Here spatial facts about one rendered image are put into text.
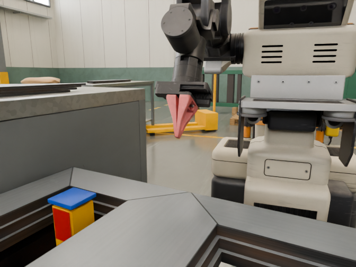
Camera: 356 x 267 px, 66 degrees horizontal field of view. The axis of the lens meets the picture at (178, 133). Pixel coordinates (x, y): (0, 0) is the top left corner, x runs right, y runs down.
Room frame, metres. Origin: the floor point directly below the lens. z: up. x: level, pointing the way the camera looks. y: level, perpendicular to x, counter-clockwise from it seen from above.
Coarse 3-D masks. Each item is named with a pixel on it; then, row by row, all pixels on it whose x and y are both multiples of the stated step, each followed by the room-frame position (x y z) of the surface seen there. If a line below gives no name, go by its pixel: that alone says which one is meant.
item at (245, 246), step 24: (24, 216) 0.46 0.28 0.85; (48, 216) 0.49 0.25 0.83; (96, 216) 0.50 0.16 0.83; (0, 240) 0.41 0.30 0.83; (216, 240) 0.39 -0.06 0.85; (240, 240) 0.38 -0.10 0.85; (264, 240) 0.37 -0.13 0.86; (192, 264) 0.32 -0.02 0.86; (216, 264) 0.36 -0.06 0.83; (240, 264) 0.37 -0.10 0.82; (264, 264) 0.35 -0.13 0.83; (288, 264) 0.34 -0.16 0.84; (312, 264) 0.33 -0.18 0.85; (336, 264) 0.32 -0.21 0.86
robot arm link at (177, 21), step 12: (168, 12) 0.51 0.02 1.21; (180, 12) 0.50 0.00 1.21; (192, 12) 0.53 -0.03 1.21; (216, 12) 0.58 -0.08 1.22; (168, 24) 0.50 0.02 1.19; (180, 24) 0.49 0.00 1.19; (192, 24) 0.49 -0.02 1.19; (216, 24) 0.58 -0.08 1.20; (168, 36) 0.49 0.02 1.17; (180, 36) 0.49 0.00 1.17; (192, 36) 0.50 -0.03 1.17; (204, 36) 0.59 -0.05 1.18; (180, 48) 0.52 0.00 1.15; (192, 48) 0.53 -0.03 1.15
